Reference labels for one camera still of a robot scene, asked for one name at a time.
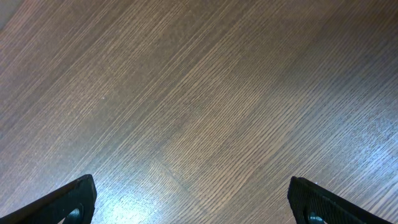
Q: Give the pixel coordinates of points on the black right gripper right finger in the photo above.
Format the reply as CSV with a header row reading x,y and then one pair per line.
x,y
311,203

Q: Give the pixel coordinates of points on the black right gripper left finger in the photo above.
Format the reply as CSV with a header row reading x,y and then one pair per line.
x,y
72,203

